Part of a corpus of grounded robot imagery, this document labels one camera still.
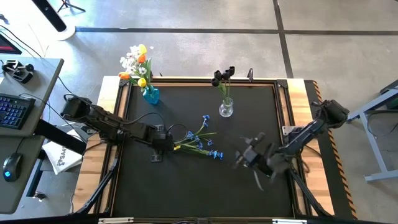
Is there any yellow artificial tulip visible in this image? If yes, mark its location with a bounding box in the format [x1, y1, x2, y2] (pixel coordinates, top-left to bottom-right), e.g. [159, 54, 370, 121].
[137, 77, 150, 93]

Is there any black handheld controller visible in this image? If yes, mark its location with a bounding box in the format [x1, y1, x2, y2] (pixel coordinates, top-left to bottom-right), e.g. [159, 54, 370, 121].
[1, 58, 35, 84]

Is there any blue artificial flower spray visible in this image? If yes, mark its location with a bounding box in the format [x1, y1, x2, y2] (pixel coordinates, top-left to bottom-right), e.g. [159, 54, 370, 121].
[175, 114, 211, 147]
[175, 146, 224, 161]
[175, 139, 215, 150]
[175, 131, 218, 147]

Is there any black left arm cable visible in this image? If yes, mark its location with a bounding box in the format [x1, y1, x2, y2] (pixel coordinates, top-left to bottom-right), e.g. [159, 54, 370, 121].
[121, 111, 167, 128]

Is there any black backlit keyboard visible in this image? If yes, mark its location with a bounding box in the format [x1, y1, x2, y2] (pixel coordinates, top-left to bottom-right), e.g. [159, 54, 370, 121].
[0, 93, 37, 131]

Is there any grey office desk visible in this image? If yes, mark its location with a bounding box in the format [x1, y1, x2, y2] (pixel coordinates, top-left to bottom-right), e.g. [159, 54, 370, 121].
[0, 55, 65, 215]

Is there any white round stand base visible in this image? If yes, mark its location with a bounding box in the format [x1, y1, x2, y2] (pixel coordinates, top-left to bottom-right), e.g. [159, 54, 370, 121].
[46, 18, 77, 42]

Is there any green tulip stem with leaves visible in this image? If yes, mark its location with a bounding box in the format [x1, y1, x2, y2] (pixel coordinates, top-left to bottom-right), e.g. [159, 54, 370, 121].
[137, 44, 154, 91]

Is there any black tripod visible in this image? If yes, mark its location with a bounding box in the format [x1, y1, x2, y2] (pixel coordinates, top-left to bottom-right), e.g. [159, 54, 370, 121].
[57, 0, 86, 13]

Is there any black table border frame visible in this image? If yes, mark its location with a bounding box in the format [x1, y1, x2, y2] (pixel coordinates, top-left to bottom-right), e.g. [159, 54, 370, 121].
[110, 76, 302, 219]

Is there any black computer mouse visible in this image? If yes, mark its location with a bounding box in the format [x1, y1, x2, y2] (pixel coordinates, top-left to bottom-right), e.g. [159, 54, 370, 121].
[2, 152, 23, 183]

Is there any clear glass vase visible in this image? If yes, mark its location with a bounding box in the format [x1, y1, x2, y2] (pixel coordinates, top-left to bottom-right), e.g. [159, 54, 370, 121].
[218, 96, 234, 118]

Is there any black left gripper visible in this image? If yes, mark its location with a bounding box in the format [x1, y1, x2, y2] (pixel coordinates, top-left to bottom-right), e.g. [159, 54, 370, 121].
[151, 124, 178, 163]

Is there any large yellow tulip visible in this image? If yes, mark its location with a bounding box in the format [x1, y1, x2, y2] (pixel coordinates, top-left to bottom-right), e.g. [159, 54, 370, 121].
[210, 77, 229, 103]

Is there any blue glass vase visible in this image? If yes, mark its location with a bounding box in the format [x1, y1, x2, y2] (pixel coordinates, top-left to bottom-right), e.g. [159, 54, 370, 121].
[142, 85, 161, 105]

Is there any grey metal table frame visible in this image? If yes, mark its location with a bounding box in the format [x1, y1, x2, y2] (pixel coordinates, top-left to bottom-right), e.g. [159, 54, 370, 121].
[346, 79, 398, 183]

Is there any black frame strut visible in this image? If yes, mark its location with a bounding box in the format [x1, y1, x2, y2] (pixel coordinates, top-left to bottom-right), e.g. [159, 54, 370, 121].
[73, 133, 125, 216]
[285, 167, 332, 217]

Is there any orange artificial tulip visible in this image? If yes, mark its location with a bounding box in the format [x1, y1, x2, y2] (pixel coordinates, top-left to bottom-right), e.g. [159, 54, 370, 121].
[137, 54, 153, 91]
[118, 72, 147, 91]

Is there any black stand pole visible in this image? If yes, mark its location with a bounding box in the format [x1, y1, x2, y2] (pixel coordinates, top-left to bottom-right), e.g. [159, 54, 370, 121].
[30, 0, 68, 33]

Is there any black flat support bar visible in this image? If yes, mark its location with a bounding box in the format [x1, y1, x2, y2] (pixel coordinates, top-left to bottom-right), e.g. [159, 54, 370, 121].
[33, 119, 88, 156]

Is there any dark screen with red glow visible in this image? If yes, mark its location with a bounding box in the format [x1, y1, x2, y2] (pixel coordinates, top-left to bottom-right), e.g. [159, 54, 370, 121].
[0, 32, 22, 55]

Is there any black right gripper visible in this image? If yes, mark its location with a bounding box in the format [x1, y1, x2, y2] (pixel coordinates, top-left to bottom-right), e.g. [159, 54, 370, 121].
[233, 132, 282, 177]

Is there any silver metal bracket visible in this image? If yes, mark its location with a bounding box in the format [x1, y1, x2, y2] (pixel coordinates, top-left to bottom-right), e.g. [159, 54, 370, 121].
[272, 218, 307, 224]
[98, 217, 134, 224]

